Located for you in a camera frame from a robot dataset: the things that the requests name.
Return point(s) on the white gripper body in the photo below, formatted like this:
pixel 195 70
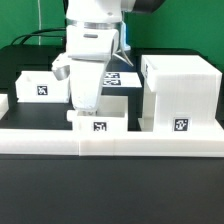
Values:
pixel 88 52

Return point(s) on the white front drawer tray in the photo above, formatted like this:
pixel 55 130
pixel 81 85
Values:
pixel 111 116

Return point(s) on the white drawer tray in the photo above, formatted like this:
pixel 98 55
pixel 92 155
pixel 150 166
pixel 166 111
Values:
pixel 41 87
pixel 111 116

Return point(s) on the white drawer cabinet box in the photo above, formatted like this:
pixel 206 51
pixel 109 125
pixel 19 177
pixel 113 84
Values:
pixel 180 93

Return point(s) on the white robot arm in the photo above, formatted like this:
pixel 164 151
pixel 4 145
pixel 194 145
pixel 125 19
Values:
pixel 106 14

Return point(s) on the white rear drawer tray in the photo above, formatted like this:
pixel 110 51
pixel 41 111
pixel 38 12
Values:
pixel 41 87

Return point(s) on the white fiducial marker plate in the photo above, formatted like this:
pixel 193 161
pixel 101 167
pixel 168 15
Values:
pixel 122 79

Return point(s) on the black raised platform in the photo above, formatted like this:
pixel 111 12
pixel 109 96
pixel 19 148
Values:
pixel 52 116

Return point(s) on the white L-shaped wall fence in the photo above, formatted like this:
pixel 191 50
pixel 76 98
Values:
pixel 208 143

